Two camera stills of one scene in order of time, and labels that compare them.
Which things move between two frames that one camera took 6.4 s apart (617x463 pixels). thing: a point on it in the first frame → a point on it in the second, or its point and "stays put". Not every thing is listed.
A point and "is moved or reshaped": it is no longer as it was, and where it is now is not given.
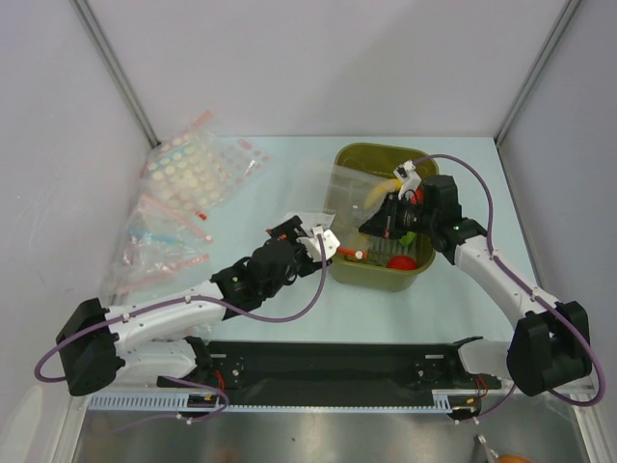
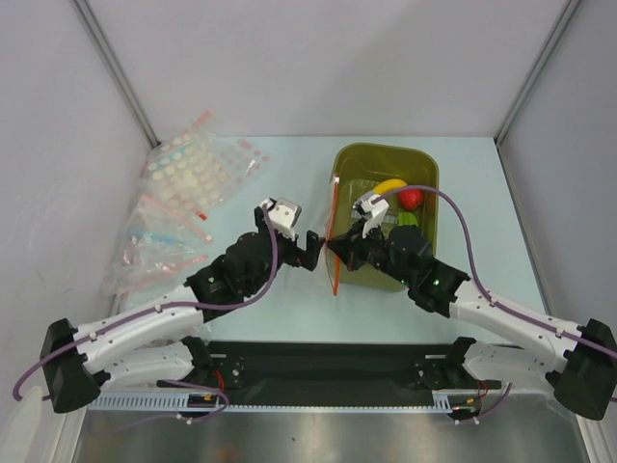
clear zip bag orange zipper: x=352 y=194 is moved or reshaped
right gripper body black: x=386 y=222 → x=360 y=251
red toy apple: x=417 y=197 stays put
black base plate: x=333 y=369 stays put
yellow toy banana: x=392 y=185 stays put
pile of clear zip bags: x=167 y=247 stays put
